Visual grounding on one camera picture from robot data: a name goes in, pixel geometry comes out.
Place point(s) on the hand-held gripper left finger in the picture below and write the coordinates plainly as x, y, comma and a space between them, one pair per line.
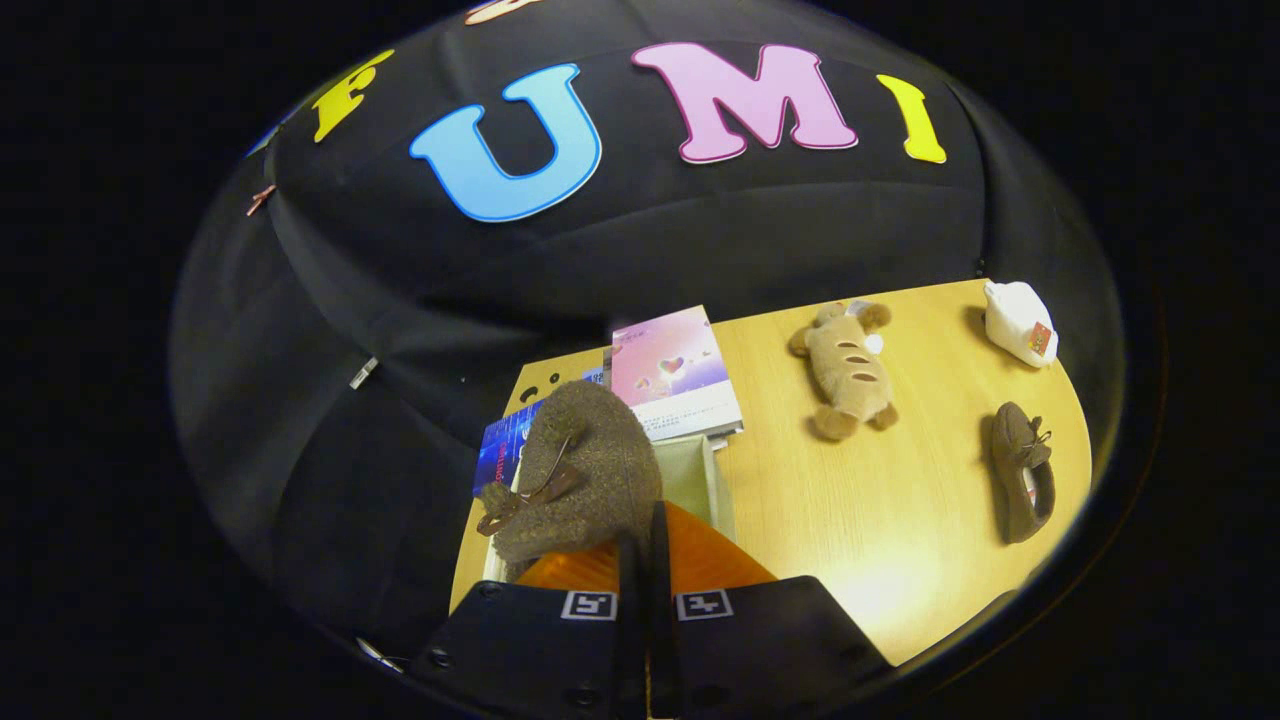
628, 640

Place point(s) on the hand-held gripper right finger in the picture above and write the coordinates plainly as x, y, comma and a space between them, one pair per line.
660, 640

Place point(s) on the grey-green fabric storage box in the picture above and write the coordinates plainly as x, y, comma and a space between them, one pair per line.
690, 470

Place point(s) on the brown fuzzy slipper shoe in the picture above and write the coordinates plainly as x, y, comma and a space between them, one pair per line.
1012, 440
600, 460

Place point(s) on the blue cover book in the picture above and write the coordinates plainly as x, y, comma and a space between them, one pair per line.
505, 445

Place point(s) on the pink cover book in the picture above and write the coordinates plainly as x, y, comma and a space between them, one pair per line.
670, 360

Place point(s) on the tan bread-shaped plush toy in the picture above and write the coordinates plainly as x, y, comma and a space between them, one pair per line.
845, 375

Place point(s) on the small silver clip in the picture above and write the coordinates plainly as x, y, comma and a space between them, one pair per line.
363, 373

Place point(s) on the white plush toy orange tag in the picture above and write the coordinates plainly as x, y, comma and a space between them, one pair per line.
1010, 320

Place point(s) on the small copper clip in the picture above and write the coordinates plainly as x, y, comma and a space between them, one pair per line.
260, 200

